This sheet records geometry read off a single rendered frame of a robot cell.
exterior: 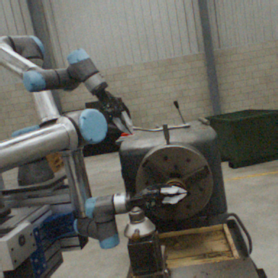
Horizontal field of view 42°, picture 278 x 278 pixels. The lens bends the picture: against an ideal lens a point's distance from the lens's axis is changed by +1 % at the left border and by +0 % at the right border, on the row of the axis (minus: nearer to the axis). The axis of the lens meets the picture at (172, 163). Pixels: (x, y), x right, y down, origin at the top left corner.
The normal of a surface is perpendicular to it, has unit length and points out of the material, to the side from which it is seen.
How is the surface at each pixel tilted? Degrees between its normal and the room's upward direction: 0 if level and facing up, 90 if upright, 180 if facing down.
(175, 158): 90
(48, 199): 90
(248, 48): 90
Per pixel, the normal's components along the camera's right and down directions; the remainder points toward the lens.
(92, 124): 0.79, -0.02
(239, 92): 0.01, 0.20
